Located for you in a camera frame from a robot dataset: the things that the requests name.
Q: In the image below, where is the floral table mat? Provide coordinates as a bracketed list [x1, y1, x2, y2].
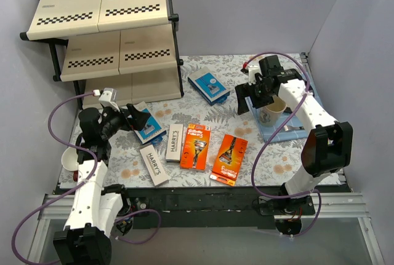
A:
[58, 53, 343, 189]

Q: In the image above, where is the orange gillette razor pack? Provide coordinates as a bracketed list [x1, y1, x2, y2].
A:
[209, 134, 248, 186]
[180, 124, 211, 172]

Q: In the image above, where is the white harry's box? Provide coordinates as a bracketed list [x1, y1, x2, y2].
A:
[166, 124, 184, 162]
[140, 144, 169, 187]

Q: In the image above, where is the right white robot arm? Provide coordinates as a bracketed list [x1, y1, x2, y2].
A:
[235, 69, 353, 215]

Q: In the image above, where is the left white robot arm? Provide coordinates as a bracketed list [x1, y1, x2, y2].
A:
[53, 103, 151, 264]

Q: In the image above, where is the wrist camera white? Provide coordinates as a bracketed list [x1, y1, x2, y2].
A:
[241, 63, 261, 85]
[93, 88, 120, 112]

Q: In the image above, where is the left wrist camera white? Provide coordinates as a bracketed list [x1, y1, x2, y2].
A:
[93, 88, 120, 112]

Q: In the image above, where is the blue checked cloth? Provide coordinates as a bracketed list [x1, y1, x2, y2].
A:
[246, 98, 307, 143]

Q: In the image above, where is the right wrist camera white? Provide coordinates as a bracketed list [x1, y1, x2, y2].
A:
[241, 63, 261, 85]

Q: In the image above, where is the beige three-tier shelf rack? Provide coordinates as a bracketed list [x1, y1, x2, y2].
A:
[20, 0, 184, 105]

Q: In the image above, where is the white Harry's box front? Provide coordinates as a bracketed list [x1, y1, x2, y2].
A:
[140, 144, 169, 187]

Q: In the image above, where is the blue razor box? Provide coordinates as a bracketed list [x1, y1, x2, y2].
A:
[188, 68, 230, 106]
[134, 101, 166, 144]

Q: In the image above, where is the silver fork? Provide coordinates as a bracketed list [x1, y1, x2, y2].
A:
[280, 125, 305, 132]

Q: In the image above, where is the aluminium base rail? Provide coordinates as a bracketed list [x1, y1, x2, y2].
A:
[25, 192, 385, 265]

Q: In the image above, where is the beige ceramic mug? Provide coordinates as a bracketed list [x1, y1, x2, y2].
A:
[259, 96, 287, 127]

